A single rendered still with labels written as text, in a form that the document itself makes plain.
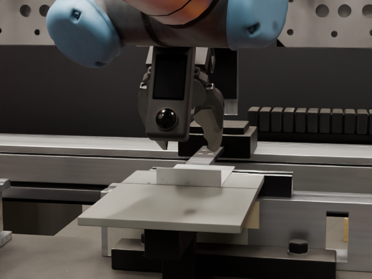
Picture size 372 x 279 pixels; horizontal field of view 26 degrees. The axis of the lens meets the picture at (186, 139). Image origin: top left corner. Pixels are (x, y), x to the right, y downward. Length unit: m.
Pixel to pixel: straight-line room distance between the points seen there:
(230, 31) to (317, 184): 0.73
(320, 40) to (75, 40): 0.41
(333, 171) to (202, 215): 0.49
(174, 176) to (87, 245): 0.24
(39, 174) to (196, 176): 0.48
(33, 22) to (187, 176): 0.30
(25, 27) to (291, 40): 0.36
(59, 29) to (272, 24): 0.20
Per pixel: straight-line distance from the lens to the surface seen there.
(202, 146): 1.31
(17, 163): 1.46
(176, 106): 0.88
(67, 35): 0.75
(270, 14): 0.67
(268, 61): 1.61
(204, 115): 0.97
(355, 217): 1.10
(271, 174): 1.12
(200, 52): 0.95
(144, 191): 1.01
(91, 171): 1.42
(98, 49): 0.73
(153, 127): 0.88
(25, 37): 1.14
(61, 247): 1.22
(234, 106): 1.11
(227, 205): 0.94
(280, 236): 1.11
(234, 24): 0.65
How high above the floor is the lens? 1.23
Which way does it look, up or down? 9 degrees down
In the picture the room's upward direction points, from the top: straight up
